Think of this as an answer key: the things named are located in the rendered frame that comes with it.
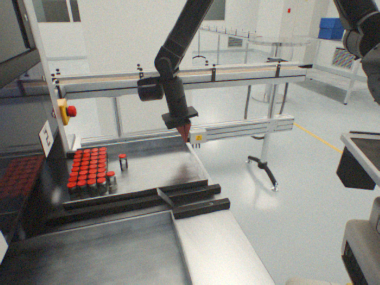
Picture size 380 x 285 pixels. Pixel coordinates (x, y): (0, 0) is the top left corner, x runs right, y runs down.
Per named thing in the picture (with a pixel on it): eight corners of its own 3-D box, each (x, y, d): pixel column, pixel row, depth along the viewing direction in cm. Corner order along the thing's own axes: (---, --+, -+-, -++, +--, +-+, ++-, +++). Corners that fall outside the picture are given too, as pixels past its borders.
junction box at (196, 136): (190, 144, 174) (190, 133, 170) (188, 141, 178) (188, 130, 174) (206, 142, 177) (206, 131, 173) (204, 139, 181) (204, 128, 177)
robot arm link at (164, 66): (168, 56, 61) (176, 51, 69) (126, 63, 64) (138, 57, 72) (177, 102, 67) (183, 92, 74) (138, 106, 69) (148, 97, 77)
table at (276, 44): (259, 110, 364) (268, 43, 320) (231, 92, 444) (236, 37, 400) (312, 104, 386) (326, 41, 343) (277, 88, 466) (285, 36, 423)
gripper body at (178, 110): (162, 120, 77) (156, 97, 73) (193, 110, 78) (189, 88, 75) (166, 127, 71) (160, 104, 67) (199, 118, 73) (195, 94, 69)
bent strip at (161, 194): (160, 215, 56) (158, 195, 53) (157, 206, 58) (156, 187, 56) (218, 203, 59) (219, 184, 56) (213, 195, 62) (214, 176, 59)
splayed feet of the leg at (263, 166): (272, 193, 197) (275, 179, 191) (243, 161, 240) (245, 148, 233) (281, 191, 199) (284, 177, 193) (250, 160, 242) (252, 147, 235)
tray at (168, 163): (66, 215, 56) (62, 203, 54) (78, 157, 78) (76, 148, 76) (208, 190, 64) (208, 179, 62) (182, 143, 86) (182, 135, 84)
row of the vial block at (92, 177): (89, 199, 60) (86, 184, 58) (94, 161, 75) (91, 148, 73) (99, 198, 61) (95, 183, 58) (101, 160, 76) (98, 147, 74)
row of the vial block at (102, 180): (99, 198, 61) (96, 183, 58) (101, 160, 76) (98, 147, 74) (108, 196, 61) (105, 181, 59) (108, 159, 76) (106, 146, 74)
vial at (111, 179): (108, 190, 63) (105, 176, 61) (108, 185, 65) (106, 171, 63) (117, 189, 64) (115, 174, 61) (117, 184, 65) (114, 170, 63)
